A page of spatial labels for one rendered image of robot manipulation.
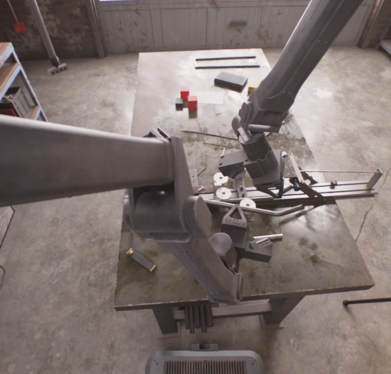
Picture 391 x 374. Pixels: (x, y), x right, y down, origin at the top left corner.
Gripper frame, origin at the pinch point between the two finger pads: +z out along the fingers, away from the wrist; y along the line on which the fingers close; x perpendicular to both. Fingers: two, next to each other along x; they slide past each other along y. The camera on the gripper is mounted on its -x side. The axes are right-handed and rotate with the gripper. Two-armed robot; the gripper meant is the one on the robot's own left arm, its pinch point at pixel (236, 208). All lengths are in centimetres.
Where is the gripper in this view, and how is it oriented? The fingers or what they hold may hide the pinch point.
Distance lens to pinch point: 85.0
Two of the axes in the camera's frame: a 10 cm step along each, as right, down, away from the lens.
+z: 2.2, -7.5, 6.3
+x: -9.8, -1.7, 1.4
